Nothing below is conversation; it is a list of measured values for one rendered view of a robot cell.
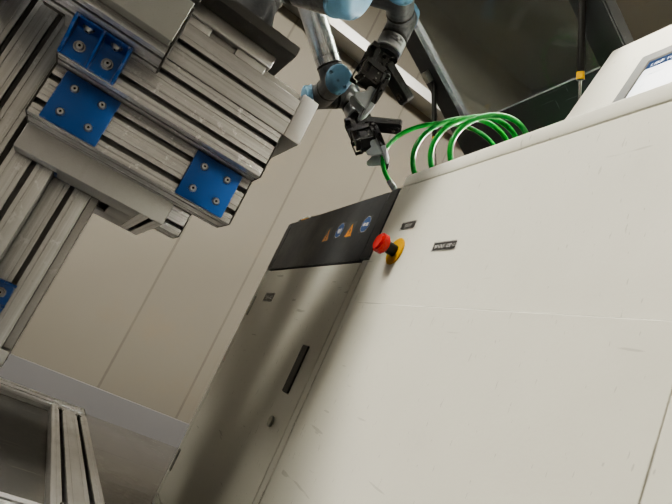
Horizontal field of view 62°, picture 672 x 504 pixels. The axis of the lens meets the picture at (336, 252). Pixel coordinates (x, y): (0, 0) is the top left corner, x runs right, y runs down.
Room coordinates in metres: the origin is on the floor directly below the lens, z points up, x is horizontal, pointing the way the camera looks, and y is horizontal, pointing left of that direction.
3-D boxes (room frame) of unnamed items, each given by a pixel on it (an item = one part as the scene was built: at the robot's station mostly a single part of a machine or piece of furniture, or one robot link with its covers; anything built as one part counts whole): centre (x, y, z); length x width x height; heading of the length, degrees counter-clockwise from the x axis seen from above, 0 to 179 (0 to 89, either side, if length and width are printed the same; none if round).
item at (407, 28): (1.35, 0.10, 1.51); 0.09 x 0.08 x 0.11; 166
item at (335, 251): (1.38, 0.03, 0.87); 0.62 x 0.04 x 0.16; 19
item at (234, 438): (1.37, 0.05, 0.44); 0.65 x 0.02 x 0.68; 19
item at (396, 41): (1.35, 0.10, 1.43); 0.08 x 0.08 x 0.05
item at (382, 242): (0.94, -0.08, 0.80); 0.05 x 0.04 x 0.05; 19
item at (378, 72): (1.35, 0.11, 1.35); 0.09 x 0.08 x 0.12; 109
